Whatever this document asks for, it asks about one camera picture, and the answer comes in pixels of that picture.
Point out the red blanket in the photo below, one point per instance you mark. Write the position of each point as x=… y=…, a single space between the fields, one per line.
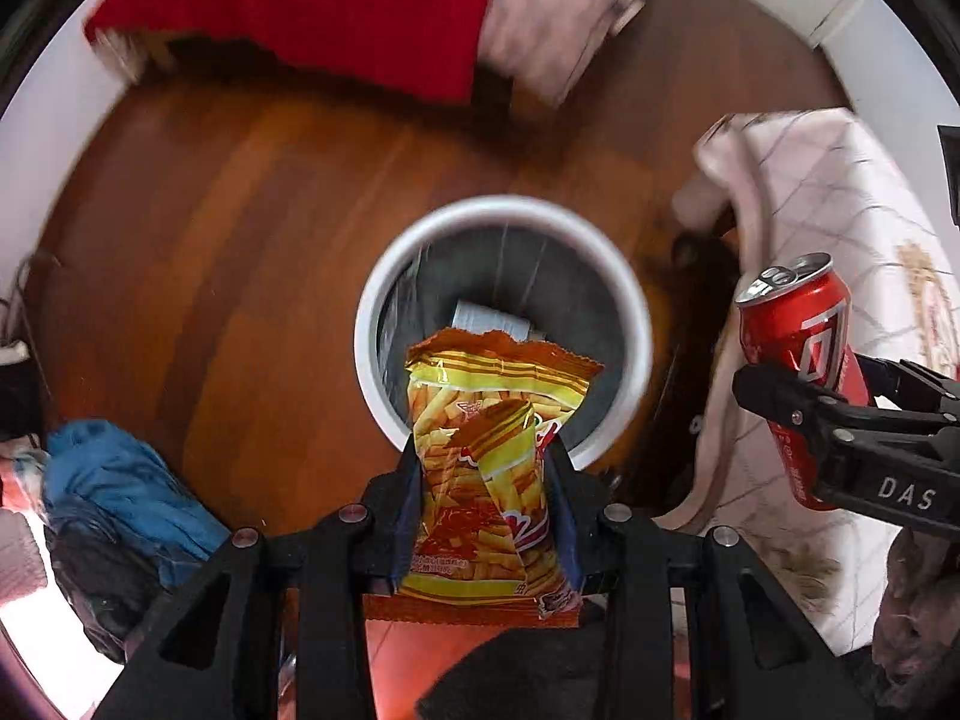
x=315 y=7

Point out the red soda can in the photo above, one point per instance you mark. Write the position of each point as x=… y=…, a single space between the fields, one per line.
x=802 y=337

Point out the orange snack bag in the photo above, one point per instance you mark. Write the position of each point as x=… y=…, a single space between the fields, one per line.
x=465 y=465

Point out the white round waste bin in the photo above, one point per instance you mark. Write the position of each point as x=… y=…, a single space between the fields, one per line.
x=502 y=211

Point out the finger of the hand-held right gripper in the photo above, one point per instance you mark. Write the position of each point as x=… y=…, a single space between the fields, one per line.
x=780 y=394
x=907 y=379

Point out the blue cloth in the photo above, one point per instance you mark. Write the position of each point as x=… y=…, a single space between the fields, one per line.
x=127 y=472

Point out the patterned white tablecloth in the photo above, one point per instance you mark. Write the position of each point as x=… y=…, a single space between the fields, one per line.
x=825 y=187

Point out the dark plastic bag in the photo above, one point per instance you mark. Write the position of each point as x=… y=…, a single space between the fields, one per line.
x=112 y=585

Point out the pink white blanket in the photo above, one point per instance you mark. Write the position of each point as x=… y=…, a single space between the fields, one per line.
x=555 y=15

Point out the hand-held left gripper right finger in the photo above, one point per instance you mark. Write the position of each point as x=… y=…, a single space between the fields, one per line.
x=660 y=600

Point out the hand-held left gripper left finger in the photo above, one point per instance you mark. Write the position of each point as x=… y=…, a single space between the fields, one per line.
x=315 y=600

